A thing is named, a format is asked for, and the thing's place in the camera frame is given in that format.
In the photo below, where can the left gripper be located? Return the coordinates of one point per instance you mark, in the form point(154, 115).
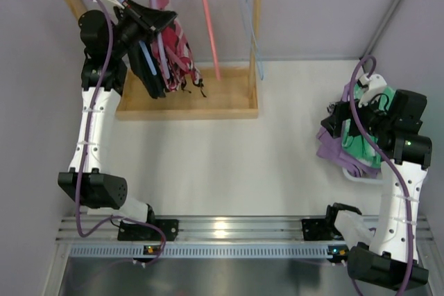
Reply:
point(141, 19)

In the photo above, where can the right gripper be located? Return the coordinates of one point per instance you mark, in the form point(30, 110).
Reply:
point(336, 121)

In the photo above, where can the lilac plastic hanger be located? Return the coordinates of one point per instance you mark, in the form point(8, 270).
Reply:
point(163, 59)

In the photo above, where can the light blue plastic hanger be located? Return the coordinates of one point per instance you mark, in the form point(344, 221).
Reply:
point(147, 55)

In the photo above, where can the black trousers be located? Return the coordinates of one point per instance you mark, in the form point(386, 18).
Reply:
point(154, 84)

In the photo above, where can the pink camouflage trousers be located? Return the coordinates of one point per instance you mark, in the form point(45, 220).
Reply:
point(178, 54)

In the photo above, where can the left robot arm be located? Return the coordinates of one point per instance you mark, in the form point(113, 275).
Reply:
point(88, 181)

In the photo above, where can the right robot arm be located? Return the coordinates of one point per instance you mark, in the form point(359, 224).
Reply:
point(386, 257)

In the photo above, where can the pink plastic hanger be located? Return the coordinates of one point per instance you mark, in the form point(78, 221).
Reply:
point(210, 30)

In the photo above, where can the green white garment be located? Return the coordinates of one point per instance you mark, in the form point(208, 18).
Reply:
point(358, 147)

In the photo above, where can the purple garment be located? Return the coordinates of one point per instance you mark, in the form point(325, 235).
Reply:
point(331, 150)

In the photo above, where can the white plastic basket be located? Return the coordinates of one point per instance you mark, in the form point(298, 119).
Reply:
point(363, 180)

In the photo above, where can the wooden clothes rack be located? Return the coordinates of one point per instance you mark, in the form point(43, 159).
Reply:
point(232, 97)

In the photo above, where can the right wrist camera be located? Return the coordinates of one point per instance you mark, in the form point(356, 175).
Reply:
point(372, 86)

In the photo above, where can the thin blue wire hanger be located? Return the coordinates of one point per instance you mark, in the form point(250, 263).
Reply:
point(247, 21)

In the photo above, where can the aluminium mounting rail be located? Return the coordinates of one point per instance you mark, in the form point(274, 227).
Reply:
point(207, 237)

